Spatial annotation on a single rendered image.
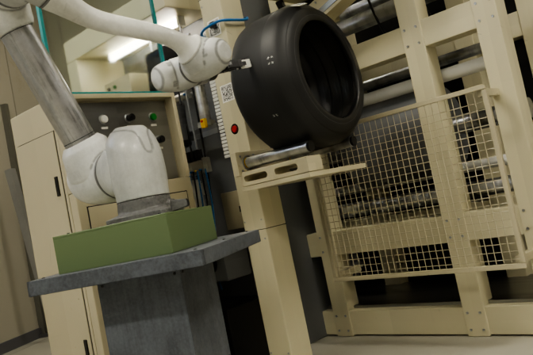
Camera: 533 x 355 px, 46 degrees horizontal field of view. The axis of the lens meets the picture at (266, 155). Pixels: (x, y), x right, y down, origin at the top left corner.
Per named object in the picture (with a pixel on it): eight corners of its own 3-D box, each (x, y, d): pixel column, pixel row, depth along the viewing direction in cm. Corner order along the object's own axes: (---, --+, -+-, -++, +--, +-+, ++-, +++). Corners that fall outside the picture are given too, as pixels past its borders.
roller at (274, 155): (242, 157, 255) (250, 158, 259) (243, 168, 255) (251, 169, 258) (307, 139, 232) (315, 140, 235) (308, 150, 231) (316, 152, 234)
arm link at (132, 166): (135, 198, 170) (120, 120, 172) (101, 208, 183) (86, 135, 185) (182, 190, 182) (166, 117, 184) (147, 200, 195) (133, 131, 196)
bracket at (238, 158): (235, 177, 254) (230, 154, 254) (297, 167, 283) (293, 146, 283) (240, 176, 251) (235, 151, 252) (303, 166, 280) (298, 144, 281)
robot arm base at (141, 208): (179, 210, 170) (175, 190, 171) (105, 226, 174) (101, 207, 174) (198, 207, 188) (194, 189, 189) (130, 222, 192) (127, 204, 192)
